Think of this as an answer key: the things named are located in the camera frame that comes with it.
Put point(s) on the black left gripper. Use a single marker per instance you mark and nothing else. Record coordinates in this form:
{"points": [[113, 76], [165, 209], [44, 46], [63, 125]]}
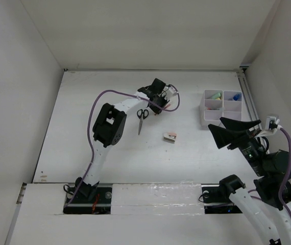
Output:
{"points": [[159, 110]]}

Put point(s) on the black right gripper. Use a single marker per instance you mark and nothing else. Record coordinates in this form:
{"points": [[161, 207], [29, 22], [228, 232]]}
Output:
{"points": [[223, 136]]}

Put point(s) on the black handled scissors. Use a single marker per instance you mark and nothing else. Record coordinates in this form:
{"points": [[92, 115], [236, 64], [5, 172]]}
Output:
{"points": [[141, 118]]}

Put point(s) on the green highlighter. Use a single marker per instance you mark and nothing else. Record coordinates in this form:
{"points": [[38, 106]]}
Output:
{"points": [[215, 96]]}

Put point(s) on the pink white mini stapler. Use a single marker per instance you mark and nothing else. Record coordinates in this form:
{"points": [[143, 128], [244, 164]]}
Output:
{"points": [[170, 137]]}

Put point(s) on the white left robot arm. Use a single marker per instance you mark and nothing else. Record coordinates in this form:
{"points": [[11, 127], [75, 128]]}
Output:
{"points": [[109, 126]]}

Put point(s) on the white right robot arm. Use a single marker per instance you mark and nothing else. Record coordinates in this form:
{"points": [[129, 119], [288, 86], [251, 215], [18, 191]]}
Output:
{"points": [[269, 212]]}

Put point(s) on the white compartment organizer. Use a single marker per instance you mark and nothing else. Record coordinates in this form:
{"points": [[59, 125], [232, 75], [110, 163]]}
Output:
{"points": [[220, 103]]}

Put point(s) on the blue capped glue stick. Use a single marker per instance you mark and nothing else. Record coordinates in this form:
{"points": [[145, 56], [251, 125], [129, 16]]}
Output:
{"points": [[236, 97]]}

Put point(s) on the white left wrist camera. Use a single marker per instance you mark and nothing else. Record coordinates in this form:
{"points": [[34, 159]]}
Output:
{"points": [[171, 91]]}

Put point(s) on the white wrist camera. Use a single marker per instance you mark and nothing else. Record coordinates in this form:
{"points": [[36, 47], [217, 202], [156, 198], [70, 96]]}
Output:
{"points": [[271, 126], [171, 91]]}

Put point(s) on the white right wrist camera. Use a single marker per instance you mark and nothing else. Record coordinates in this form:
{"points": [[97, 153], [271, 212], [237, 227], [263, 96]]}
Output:
{"points": [[271, 126]]}

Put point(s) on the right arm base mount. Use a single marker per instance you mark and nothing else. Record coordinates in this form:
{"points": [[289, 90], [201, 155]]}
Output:
{"points": [[215, 197]]}

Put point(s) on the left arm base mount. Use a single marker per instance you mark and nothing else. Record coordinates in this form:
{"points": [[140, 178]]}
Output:
{"points": [[98, 204]]}

